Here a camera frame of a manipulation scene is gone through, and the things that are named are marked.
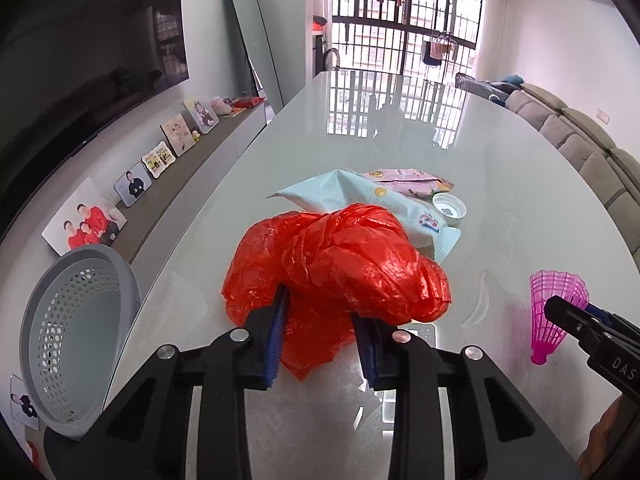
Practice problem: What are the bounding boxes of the pink shuttlecock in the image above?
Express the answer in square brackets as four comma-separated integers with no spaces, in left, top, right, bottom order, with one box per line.
[529,270,589,365]

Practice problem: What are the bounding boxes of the light blue snack packet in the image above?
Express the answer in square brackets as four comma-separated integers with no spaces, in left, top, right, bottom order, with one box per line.
[274,169,461,263]

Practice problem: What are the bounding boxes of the red plastic bag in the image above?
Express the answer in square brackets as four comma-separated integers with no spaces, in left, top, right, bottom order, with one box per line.
[221,204,451,380]

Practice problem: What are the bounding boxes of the grey perforated trash basket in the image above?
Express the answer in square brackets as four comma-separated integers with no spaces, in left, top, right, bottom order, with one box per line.
[20,244,141,440]

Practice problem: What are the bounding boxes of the person's right hand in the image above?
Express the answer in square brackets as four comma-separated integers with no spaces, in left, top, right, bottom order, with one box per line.
[577,396,623,479]

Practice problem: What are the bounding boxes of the red white small box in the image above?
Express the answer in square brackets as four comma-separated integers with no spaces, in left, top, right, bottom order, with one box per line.
[25,441,40,469]

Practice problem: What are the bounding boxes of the rounded man portrait coaster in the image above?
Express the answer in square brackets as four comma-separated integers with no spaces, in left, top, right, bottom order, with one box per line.
[10,375,39,430]

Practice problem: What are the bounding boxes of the beige sectional sofa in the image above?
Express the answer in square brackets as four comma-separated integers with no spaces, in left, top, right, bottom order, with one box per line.
[506,82,640,260]

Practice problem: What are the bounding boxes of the white bottle cap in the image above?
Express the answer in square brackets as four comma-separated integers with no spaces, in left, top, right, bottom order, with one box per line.
[432,193,468,226]

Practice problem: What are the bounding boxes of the pink snack wrapper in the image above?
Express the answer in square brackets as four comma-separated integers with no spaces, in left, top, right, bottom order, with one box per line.
[361,168,454,200]

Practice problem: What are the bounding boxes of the patterned dark cushion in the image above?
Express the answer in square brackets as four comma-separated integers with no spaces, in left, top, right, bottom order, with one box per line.
[454,73,509,107]

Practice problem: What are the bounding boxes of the pink plush toy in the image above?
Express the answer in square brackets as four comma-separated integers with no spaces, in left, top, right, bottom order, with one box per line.
[209,96,233,117]

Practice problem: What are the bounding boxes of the black window grille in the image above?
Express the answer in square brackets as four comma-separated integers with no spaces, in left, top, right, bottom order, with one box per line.
[331,0,485,84]

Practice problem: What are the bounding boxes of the red packet on cabinet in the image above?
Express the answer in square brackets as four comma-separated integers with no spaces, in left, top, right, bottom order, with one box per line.
[232,96,265,110]

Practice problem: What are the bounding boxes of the large black television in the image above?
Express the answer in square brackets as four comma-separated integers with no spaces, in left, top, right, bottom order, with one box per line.
[1,0,189,232]

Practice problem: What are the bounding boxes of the bicycle on balcony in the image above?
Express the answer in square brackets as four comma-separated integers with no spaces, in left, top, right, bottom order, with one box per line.
[311,15,341,76]

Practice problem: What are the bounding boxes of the leaning floor mirror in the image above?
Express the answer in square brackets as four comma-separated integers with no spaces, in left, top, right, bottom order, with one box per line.
[231,0,284,115]

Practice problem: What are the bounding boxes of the large family photo frame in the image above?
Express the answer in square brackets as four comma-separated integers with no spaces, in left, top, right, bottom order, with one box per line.
[41,178,127,256]

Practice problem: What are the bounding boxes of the man portrait photo frame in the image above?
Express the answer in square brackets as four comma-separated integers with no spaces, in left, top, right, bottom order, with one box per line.
[114,162,152,207]

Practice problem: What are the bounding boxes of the scalloped yellow photo frame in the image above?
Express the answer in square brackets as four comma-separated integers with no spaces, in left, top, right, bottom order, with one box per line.
[141,141,177,179]

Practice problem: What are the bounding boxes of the baby photo frame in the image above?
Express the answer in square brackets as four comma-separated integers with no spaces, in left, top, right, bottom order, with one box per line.
[160,114,195,157]

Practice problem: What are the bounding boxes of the child photo frame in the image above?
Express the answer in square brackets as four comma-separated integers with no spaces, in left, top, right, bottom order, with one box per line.
[183,99,219,134]

